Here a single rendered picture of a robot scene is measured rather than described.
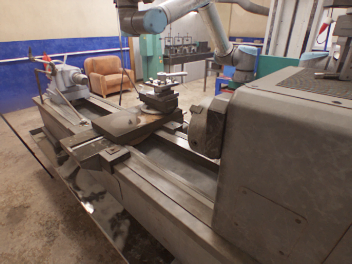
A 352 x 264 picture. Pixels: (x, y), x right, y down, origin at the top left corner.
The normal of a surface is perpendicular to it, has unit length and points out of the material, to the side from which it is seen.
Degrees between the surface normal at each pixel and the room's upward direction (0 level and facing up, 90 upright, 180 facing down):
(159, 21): 92
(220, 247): 0
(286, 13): 90
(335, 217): 90
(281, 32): 90
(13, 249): 0
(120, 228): 0
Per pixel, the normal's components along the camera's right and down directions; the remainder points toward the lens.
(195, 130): -0.65, 0.11
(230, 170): -0.68, 0.35
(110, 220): 0.00, -0.88
